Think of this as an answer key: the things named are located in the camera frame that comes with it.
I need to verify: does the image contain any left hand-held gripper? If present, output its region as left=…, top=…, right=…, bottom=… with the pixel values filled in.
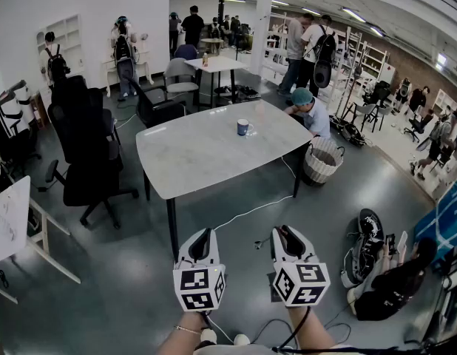
left=172, top=228, right=227, bottom=313

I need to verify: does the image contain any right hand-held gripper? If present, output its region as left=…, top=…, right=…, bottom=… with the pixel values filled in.
left=268, top=225, right=331, bottom=307

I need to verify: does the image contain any person's right forearm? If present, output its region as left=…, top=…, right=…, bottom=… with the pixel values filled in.
left=287, top=306, right=336, bottom=351

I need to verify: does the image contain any person's left forearm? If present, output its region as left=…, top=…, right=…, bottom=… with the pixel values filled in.
left=154, top=311, right=214, bottom=355

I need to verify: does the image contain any woven basket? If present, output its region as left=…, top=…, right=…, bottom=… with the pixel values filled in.
left=301, top=136, right=346, bottom=187

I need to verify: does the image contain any white tablet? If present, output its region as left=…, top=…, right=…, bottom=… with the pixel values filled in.
left=396, top=231, right=410, bottom=265

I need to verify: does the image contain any person's light shirt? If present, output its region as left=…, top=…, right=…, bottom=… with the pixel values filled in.
left=193, top=342, right=348, bottom=355

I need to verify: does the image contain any black mesh armchair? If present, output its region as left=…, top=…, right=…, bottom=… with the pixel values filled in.
left=125, top=75, right=188, bottom=129

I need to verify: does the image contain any teal hair net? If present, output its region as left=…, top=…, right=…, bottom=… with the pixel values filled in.
left=291, top=87, right=313, bottom=107

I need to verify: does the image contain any blue seat chair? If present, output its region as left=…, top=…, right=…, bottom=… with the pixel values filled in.
left=101, top=108, right=122, bottom=155

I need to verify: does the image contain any grey chair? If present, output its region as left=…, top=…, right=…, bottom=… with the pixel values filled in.
left=352, top=101, right=382, bottom=132

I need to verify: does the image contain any grey armchair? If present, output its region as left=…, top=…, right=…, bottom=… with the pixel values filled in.
left=163, top=57, right=200, bottom=105

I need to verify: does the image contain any blue printed box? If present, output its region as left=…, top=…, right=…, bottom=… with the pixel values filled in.
left=413, top=178, right=457, bottom=263

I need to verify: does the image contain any black high-back office chair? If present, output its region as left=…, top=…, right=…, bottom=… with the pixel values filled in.
left=46, top=75, right=140, bottom=231

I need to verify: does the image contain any white square table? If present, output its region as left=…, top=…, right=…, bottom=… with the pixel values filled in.
left=183, top=56, right=250, bottom=111

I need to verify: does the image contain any white shelving rack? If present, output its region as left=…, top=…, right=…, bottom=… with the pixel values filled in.
left=363, top=41, right=390, bottom=87
left=267, top=11, right=288, bottom=79

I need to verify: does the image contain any white wooden table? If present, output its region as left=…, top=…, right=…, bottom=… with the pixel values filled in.
left=0, top=175, right=82, bottom=305

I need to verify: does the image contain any dark blue chair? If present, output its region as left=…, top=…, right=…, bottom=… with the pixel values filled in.
left=174, top=44, right=198, bottom=61

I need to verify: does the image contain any round wooden table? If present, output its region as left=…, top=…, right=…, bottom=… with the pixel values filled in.
left=200, top=38, right=225, bottom=55

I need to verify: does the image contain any white console desk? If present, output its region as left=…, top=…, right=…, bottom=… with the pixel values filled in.
left=101, top=48, right=155, bottom=98

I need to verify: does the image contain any brown wooden crate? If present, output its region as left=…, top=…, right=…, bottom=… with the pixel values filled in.
left=30, top=91, right=49, bottom=129

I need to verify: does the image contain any white black equipment pack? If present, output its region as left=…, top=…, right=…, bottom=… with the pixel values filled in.
left=0, top=79, right=43, bottom=169

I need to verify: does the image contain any white floor cable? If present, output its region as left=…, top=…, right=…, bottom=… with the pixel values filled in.
left=212, top=156, right=297, bottom=233

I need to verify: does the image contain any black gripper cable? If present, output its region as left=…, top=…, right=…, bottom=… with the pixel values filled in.
left=278, top=305, right=313, bottom=351

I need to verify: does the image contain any black backpack with cables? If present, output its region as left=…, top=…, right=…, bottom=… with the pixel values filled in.
left=330, top=115, right=367, bottom=148

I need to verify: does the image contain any white wall shelf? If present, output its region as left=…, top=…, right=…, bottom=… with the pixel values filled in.
left=35, top=13, right=84, bottom=78

